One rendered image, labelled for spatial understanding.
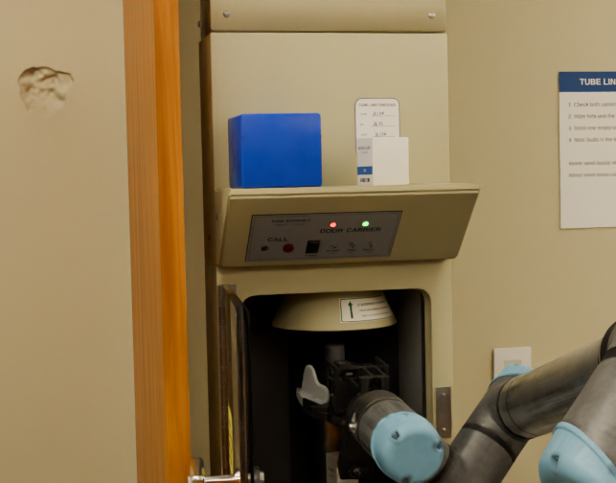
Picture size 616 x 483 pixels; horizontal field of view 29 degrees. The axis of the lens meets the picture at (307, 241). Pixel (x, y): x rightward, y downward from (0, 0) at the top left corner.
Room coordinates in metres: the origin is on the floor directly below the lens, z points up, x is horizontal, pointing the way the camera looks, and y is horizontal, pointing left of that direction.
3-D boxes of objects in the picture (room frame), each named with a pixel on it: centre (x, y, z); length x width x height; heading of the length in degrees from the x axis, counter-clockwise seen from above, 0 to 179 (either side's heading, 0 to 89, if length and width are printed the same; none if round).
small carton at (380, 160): (1.54, -0.10, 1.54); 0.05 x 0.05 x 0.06; 21
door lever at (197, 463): (1.30, 0.11, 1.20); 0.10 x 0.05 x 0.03; 7
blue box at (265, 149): (1.51, 0.04, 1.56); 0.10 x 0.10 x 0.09; 13
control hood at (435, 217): (1.53, -0.05, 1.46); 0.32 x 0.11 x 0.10; 103
